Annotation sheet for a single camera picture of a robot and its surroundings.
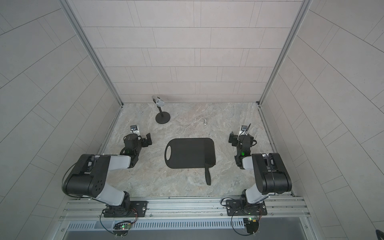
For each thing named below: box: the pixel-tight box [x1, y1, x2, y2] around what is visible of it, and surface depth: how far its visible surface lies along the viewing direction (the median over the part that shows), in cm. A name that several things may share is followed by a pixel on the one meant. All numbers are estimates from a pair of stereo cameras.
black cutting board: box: [164, 137, 216, 169], surface depth 93 cm
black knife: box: [204, 141, 216, 186], surface depth 91 cm
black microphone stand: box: [155, 105, 171, 124], surface depth 108 cm
